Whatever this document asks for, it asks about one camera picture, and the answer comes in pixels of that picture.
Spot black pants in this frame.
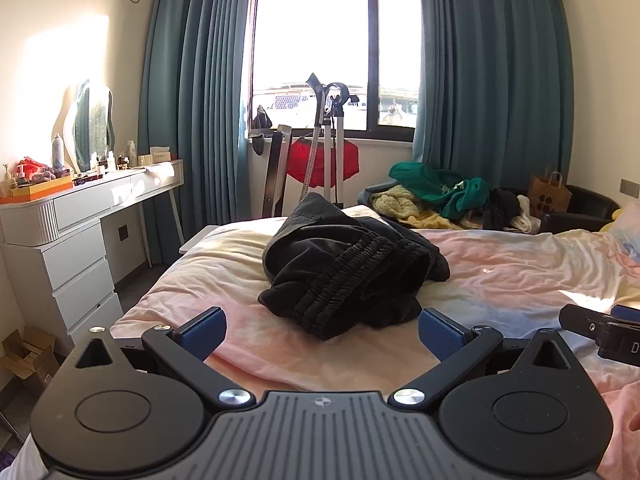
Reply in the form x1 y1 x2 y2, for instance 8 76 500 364
258 193 450 340

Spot pink tie-dye bed sheet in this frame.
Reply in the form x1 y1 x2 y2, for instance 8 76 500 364
109 204 640 480

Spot pastel pillow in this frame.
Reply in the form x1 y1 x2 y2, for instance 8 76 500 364
608 202 640 262

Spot white bedside stool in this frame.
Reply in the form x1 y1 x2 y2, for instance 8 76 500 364
179 226 217 255

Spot black armchair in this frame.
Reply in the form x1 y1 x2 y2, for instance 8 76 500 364
499 184 623 235

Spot cardboard box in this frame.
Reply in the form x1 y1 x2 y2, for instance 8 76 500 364
1 326 60 396

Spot white dressing table with drawers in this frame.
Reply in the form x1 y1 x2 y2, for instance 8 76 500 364
1 159 184 356

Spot green garment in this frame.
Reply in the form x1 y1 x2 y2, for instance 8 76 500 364
388 162 489 221

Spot brown paper bag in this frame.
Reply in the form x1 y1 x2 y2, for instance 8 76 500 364
527 171 572 219

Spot pale yellow knit garment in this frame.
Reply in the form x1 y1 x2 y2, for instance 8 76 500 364
370 184 423 220

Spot black folded board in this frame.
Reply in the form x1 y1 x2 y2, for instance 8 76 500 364
262 125 292 218

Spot red cloth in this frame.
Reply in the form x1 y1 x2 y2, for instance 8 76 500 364
285 136 360 190

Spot orange box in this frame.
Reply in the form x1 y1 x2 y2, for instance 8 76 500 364
0 176 74 205

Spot white spray bottle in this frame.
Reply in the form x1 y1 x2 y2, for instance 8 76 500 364
51 134 65 171

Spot wavy vanity mirror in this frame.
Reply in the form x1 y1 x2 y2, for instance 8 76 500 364
51 79 115 174

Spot left teal curtain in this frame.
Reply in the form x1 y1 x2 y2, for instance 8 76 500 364
139 0 250 264

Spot teal curtain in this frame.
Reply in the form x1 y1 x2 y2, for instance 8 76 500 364
139 0 250 264
412 0 574 188

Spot right teal curtain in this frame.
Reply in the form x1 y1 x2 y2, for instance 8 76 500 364
412 0 574 188

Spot wall socket plate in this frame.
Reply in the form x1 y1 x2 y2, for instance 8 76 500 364
620 179 640 200

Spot window with dark frame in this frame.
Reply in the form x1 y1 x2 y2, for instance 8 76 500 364
246 0 423 142

